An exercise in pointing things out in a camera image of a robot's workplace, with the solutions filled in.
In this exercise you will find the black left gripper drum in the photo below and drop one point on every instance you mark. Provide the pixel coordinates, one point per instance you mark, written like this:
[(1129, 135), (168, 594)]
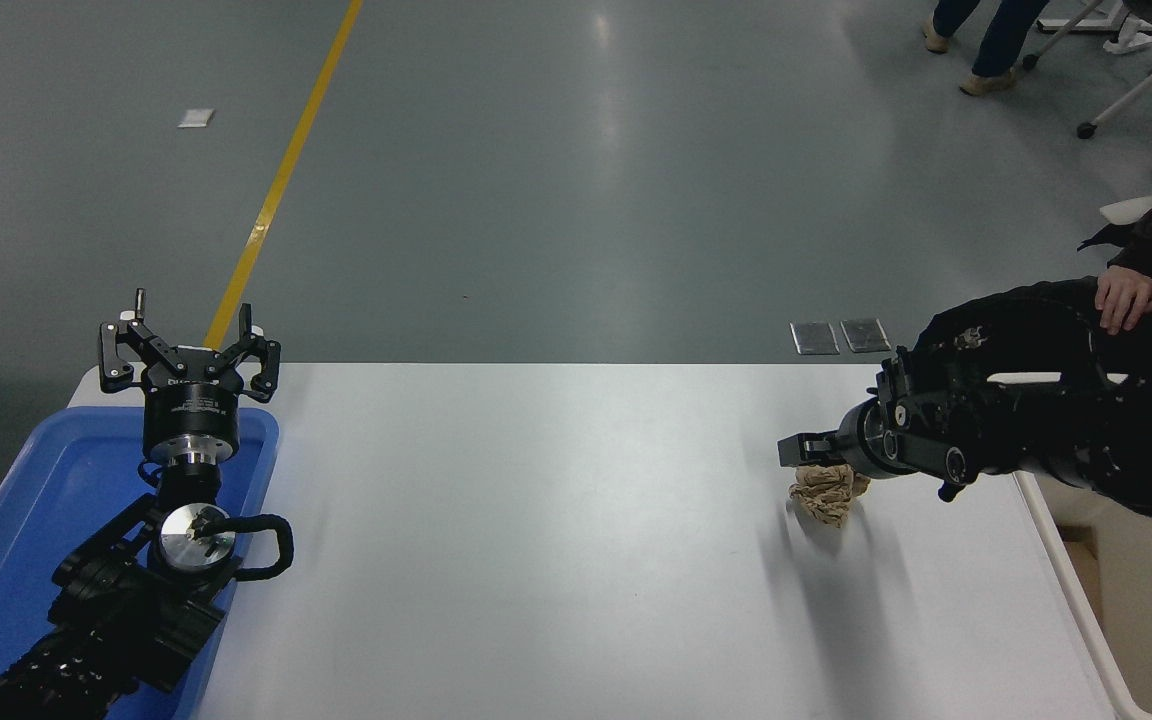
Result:
[(191, 415)]

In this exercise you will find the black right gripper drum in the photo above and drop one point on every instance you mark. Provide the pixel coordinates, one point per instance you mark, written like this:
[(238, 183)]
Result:
[(866, 445)]

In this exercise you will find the tan paper ball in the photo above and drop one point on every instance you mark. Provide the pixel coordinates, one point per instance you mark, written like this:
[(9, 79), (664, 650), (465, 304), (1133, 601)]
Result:
[(826, 495)]

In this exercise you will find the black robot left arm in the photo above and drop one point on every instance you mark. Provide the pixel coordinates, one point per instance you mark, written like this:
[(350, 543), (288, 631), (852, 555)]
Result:
[(116, 620)]

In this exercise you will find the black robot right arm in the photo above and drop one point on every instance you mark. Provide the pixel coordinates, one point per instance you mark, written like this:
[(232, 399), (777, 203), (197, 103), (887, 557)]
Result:
[(1136, 450)]

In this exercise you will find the person's right hand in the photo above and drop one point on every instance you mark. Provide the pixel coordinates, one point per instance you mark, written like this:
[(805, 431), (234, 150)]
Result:
[(1128, 295)]

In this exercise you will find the metal floor plate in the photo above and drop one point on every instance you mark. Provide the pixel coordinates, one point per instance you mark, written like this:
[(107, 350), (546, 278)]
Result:
[(816, 338), (867, 335)]

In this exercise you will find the blue plastic tray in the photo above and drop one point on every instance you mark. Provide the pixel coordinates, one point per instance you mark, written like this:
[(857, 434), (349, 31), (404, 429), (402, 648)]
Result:
[(46, 500)]

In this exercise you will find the large pale bin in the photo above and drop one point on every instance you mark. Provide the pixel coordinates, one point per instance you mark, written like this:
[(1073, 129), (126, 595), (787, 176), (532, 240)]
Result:
[(1146, 630)]

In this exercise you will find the white chair leg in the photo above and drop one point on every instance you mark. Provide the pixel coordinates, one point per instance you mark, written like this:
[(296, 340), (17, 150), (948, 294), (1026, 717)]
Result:
[(1126, 209)]

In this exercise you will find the walking person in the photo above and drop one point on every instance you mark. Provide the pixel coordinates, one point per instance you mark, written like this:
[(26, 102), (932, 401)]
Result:
[(996, 40)]

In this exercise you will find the white wheeled chair base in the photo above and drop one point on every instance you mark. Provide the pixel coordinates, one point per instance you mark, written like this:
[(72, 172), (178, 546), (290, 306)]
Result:
[(1136, 90), (1066, 28)]

